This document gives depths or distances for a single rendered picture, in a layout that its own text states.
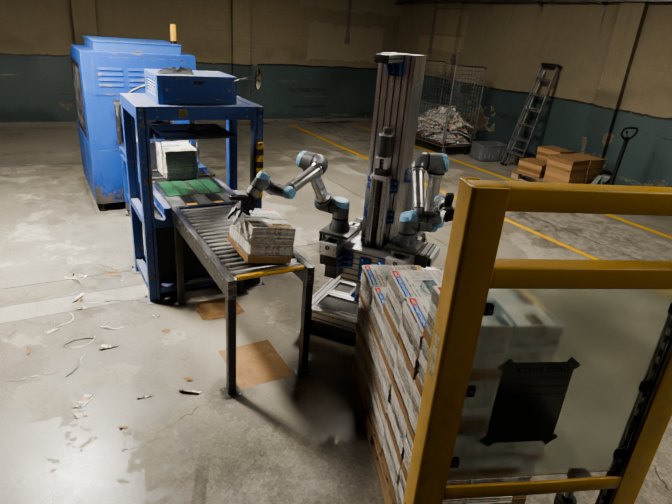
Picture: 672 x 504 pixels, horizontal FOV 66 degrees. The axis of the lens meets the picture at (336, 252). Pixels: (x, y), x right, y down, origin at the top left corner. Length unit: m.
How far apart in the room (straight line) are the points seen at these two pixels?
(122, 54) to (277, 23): 6.53
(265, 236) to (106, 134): 3.59
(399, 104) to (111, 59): 3.59
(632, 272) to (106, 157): 5.65
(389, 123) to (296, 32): 9.08
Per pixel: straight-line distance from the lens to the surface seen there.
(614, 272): 1.47
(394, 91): 3.54
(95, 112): 6.28
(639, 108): 9.51
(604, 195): 1.36
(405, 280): 2.49
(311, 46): 12.71
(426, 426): 1.51
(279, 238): 3.08
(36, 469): 3.19
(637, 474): 1.97
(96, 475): 3.07
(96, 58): 6.21
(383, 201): 3.59
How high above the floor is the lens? 2.14
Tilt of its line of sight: 23 degrees down
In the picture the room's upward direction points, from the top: 5 degrees clockwise
